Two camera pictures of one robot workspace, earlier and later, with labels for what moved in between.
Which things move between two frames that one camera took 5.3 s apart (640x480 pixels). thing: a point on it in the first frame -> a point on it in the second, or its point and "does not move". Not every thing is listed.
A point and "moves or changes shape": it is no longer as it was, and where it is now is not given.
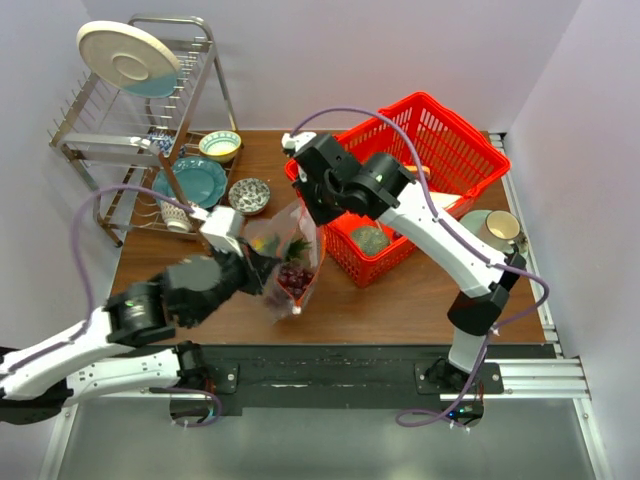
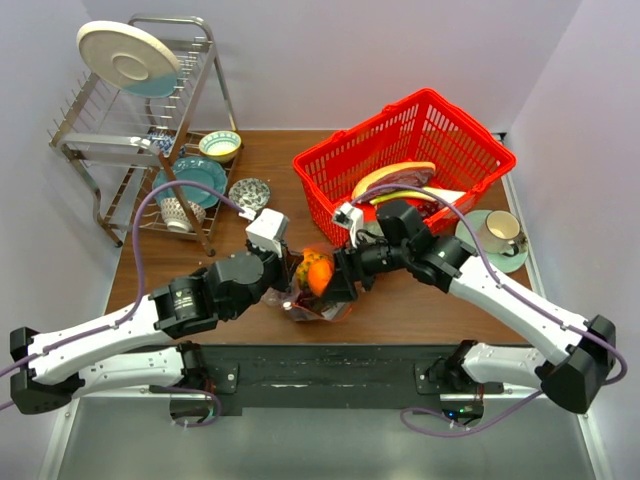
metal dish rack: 158,163 does not move
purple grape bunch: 294,277 moves or changes shape
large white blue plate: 127,59 does not move
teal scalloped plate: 202,182 does not move
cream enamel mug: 501,228 does not move
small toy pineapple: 275,246 moves or changes shape
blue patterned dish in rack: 163,136 does not move
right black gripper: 319,214 -> 353,260
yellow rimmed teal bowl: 220,146 does not move
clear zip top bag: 288,234 moves or changes shape
